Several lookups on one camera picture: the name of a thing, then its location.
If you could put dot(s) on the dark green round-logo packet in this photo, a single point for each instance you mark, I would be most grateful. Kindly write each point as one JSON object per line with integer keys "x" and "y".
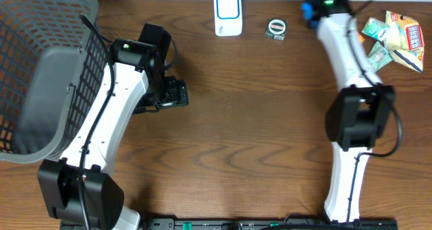
{"x": 276, "y": 29}

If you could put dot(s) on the white barcode scanner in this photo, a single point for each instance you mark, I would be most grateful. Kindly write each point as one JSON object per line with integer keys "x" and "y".
{"x": 228, "y": 17}

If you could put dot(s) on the teal wet wipes pack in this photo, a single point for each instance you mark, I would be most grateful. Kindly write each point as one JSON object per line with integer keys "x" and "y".
{"x": 378, "y": 57}

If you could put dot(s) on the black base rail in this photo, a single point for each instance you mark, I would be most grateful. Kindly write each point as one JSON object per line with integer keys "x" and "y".
{"x": 290, "y": 223}

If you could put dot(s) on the grey plastic shopping basket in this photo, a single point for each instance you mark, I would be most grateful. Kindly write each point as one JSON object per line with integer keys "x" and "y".
{"x": 52, "y": 67}

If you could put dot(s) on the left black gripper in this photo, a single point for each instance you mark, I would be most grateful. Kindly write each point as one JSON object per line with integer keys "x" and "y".
{"x": 176, "y": 93}

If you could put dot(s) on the small orange box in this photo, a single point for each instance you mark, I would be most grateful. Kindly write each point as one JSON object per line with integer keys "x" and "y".
{"x": 361, "y": 39}

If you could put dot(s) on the small teal packet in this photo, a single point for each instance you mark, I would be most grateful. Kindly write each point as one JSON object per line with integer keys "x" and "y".
{"x": 376, "y": 29}

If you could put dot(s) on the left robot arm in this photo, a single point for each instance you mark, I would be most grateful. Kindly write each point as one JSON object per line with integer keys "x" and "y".
{"x": 78, "y": 188}

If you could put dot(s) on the yellow snack bag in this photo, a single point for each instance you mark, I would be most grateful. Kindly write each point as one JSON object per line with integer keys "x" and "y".
{"x": 405, "y": 41}

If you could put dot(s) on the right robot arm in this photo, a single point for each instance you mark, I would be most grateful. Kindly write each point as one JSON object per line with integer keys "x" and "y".
{"x": 358, "y": 115}

